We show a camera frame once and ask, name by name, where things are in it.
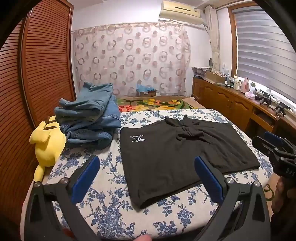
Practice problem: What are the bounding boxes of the yellow plush toy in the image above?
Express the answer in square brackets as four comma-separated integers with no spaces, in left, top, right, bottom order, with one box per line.
[29,115,67,183]

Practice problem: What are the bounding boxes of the wooden louvered wardrobe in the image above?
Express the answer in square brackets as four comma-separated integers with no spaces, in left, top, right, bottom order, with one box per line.
[0,0,77,232]

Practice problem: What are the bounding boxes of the flat cardboard box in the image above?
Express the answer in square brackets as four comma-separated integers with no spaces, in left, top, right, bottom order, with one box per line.
[205,71,228,84]

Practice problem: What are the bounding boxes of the ring patterned lace curtain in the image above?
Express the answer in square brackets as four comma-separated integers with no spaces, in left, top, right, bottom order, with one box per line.
[72,22,192,98]

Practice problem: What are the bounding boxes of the wooden sideboard cabinet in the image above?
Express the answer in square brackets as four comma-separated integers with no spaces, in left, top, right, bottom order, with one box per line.
[192,76,296,149]

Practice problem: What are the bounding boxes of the black pants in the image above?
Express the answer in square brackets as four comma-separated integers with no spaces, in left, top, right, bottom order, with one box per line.
[120,115,261,209]

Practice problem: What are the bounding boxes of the light blue cloth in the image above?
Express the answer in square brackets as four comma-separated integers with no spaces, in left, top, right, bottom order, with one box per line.
[136,84,155,92]

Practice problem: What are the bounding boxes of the grey striped window blind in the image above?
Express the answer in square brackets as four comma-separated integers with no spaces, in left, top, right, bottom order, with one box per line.
[232,5,296,102]

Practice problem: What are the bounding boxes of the person's left hand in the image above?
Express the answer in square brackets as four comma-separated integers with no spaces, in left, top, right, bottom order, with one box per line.
[131,234,153,241]

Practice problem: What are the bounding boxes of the person's right hand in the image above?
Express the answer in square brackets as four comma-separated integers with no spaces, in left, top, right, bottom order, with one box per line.
[271,176,296,214]

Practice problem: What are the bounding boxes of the pink bottle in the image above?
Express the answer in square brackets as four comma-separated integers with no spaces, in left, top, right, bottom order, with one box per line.
[240,77,250,93]

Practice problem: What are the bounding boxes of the blue floral white bedsheet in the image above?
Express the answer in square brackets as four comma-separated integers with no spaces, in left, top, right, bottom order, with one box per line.
[22,108,273,241]

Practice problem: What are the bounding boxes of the beige window curtain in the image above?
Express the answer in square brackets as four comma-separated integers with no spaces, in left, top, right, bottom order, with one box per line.
[205,5,221,72]

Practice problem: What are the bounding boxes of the person's right forearm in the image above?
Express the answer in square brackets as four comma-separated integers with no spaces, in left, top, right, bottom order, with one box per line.
[270,207,296,241]

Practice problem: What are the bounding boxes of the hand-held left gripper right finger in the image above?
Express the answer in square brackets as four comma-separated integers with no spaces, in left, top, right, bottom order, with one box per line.
[193,156,271,241]

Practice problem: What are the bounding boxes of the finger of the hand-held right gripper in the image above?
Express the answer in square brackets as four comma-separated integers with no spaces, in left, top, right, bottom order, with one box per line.
[252,136,279,159]
[264,131,285,145]

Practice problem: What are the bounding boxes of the black clamp tool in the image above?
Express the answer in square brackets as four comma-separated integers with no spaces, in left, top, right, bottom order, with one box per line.
[258,91,272,106]
[275,102,290,120]

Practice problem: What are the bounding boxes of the small cardboard box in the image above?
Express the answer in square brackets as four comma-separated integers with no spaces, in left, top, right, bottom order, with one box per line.
[136,89,158,97]

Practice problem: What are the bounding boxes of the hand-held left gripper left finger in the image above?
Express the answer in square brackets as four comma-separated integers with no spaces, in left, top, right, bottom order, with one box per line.
[24,155,102,241]

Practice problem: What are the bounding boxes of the white air conditioner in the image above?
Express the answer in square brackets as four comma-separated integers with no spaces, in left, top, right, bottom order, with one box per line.
[158,0,205,25]

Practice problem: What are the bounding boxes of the orange flower patterned blanket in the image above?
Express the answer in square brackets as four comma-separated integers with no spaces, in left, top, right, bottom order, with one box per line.
[117,96,205,113]

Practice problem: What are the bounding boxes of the pile of blue jeans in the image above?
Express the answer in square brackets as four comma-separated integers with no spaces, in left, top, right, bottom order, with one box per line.
[54,82,122,149]

